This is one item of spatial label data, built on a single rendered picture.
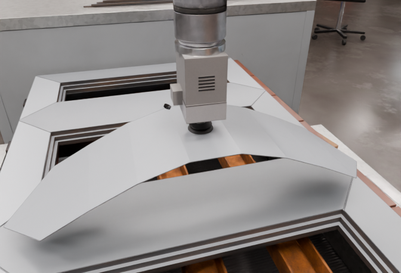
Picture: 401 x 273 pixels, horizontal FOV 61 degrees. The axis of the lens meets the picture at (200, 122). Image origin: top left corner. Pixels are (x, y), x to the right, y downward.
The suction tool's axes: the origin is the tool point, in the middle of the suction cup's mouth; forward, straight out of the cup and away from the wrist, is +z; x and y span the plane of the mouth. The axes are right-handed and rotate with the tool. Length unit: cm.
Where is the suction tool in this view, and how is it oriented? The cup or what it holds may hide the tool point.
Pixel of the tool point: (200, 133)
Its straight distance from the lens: 58.0
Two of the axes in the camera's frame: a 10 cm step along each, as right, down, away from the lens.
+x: 9.8, -1.1, 1.9
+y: 2.2, 4.9, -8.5
